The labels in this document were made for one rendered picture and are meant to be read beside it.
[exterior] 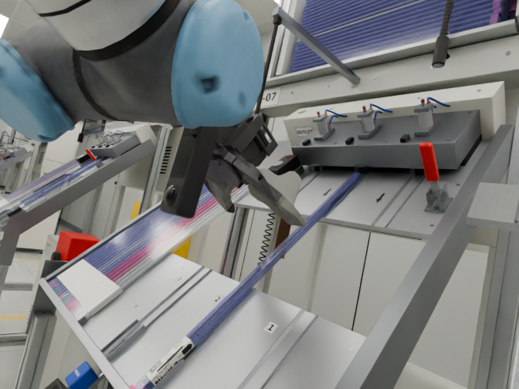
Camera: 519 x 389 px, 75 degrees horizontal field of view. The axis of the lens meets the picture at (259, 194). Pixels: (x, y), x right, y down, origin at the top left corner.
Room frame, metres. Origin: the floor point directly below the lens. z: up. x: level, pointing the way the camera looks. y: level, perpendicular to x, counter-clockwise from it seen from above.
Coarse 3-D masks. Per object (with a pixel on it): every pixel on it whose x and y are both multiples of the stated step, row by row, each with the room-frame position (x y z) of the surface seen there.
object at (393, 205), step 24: (288, 144) 0.96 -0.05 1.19; (480, 144) 0.59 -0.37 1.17; (336, 168) 0.72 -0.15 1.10; (384, 168) 0.64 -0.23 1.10; (408, 168) 0.61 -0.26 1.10; (312, 192) 0.67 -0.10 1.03; (360, 192) 0.60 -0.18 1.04; (384, 192) 0.57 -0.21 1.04; (408, 192) 0.55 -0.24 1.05; (456, 192) 0.50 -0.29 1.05; (336, 216) 0.57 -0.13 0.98; (360, 216) 0.54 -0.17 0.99; (384, 216) 0.52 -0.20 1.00; (408, 216) 0.50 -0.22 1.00; (432, 216) 0.48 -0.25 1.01
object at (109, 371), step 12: (48, 288) 0.68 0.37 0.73; (60, 300) 0.62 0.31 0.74; (60, 312) 0.59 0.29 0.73; (72, 324) 0.54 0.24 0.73; (84, 336) 0.50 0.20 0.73; (96, 348) 0.47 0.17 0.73; (96, 360) 0.45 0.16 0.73; (108, 360) 0.47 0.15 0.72; (108, 372) 0.43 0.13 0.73; (120, 384) 0.40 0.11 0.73
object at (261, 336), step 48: (144, 288) 0.60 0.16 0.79; (192, 288) 0.54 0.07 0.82; (96, 336) 0.53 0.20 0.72; (144, 336) 0.49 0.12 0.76; (240, 336) 0.43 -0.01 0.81; (288, 336) 0.40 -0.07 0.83; (336, 336) 0.37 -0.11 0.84; (192, 384) 0.39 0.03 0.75; (240, 384) 0.37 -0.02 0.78; (288, 384) 0.35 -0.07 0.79; (336, 384) 0.33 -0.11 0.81
